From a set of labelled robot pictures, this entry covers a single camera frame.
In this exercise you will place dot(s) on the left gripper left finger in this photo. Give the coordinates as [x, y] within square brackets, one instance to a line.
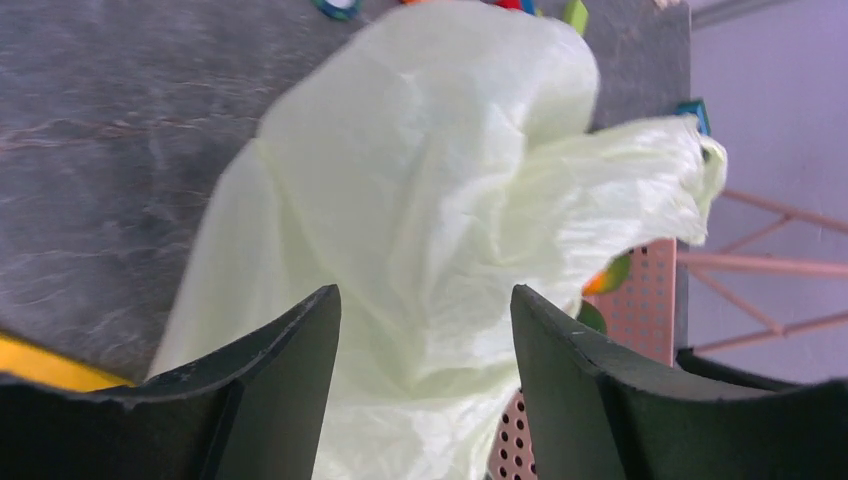
[253, 409]

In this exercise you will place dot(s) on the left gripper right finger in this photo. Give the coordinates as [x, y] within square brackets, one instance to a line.
[598, 410]

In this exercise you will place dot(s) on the fake green lime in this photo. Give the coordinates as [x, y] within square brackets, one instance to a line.
[591, 317]

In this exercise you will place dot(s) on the fake mango green orange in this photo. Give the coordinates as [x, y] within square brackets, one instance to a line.
[611, 278]

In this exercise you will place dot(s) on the green avocado plastic bag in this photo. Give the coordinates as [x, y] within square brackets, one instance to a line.
[437, 160]

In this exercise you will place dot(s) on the pink plastic basket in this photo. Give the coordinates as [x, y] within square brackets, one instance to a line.
[640, 315]

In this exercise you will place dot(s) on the pink music stand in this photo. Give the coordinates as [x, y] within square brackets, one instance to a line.
[728, 259]

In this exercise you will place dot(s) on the yellow curved block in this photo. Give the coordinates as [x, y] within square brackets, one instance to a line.
[37, 364]

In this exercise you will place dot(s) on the long green block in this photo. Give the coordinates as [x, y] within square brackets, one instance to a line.
[576, 15]

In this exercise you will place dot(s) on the poker chip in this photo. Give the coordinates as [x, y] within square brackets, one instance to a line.
[341, 10]

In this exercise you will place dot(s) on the red blue brick stack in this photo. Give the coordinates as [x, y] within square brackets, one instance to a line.
[519, 5]

